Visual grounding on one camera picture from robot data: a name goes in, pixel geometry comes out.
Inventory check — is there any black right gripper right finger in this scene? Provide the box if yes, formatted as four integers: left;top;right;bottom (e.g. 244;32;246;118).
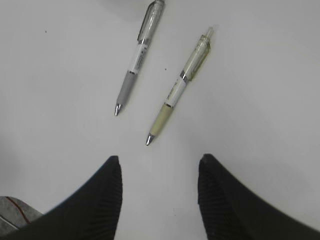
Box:
197;153;320;240

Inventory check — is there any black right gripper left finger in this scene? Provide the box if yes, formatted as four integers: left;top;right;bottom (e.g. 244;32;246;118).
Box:
4;155;123;240

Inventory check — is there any cream grip pen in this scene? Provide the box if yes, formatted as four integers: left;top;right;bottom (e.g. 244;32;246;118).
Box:
145;25;217;146

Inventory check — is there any grey grip pen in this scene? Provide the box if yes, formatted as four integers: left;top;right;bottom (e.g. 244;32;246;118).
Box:
114;0;165;116

